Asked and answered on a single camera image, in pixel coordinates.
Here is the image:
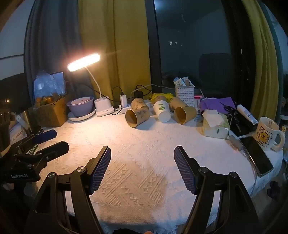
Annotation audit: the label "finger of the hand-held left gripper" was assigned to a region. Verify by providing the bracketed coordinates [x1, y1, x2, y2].
[16, 141, 70, 171]
[13, 129, 57, 154]

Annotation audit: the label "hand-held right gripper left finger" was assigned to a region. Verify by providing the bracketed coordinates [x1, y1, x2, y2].
[24, 146, 112, 234]

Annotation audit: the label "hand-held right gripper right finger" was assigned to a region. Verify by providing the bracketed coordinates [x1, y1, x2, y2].
[174, 145, 263, 234]

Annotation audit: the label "white green-print paper cup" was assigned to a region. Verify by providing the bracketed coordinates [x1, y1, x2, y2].
[153, 100, 172, 123]

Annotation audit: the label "cardboard box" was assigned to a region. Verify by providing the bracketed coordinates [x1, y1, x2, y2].
[29, 94, 71, 128]

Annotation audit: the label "pile of small oranges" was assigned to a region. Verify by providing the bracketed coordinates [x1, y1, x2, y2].
[34, 94, 61, 107]

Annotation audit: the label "purple bowl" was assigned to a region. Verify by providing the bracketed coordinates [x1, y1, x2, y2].
[67, 96, 95, 117]

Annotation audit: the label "white textured tablecloth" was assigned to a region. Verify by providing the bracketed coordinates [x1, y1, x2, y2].
[35, 98, 284, 233]

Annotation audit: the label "white plate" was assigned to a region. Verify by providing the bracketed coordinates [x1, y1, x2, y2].
[67, 107, 97, 122]

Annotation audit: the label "blue plastic bag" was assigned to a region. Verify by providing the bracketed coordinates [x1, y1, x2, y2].
[34, 71, 67, 102]

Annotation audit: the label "tissue pack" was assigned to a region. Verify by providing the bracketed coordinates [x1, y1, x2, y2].
[202, 109, 231, 140]

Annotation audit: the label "dark monitor screen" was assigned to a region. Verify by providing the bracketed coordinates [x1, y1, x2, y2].
[0, 72, 32, 114]

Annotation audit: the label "white desk lamp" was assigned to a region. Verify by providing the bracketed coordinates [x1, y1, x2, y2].
[67, 53, 116, 117]

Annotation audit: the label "white power strip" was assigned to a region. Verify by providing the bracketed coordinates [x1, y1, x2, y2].
[114, 102, 136, 114]

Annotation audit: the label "purple cloth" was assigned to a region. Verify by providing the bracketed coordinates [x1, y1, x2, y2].
[199, 97, 237, 116]

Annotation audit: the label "black pouch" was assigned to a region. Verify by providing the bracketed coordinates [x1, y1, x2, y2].
[229, 110, 258, 137]

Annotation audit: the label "white plastic basket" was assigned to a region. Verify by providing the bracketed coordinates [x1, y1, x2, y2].
[175, 84, 195, 107]

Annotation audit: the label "black smartphone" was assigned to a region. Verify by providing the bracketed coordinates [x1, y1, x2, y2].
[239, 136, 274, 178]

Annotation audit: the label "yellow packet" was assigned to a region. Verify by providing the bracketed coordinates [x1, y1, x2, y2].
[149, 93, 175, 103]

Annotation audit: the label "black scissors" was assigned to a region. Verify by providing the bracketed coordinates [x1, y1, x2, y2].
[217, 101, 238, 113]

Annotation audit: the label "white tube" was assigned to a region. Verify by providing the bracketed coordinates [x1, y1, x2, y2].
[236, 104, 259, 125]

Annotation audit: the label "cream cartoon mug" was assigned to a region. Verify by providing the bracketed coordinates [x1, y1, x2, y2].
[251, 116, 286, 152]

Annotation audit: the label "bunch of sachets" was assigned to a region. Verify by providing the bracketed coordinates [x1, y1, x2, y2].
[173, 76, 194, 87]

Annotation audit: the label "grey curtain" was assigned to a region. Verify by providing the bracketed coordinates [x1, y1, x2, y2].
[23, 0, 95, 96]

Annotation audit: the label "yellow curtain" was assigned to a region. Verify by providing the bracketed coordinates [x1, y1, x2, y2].
[242, 0, 281, 122]
[77, 0, 152, 100]

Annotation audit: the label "black cable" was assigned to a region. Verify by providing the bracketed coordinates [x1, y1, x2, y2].
[112, 86, 125, 116]

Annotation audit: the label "white cable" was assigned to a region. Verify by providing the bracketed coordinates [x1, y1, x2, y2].
[134, 84, 165, 91]

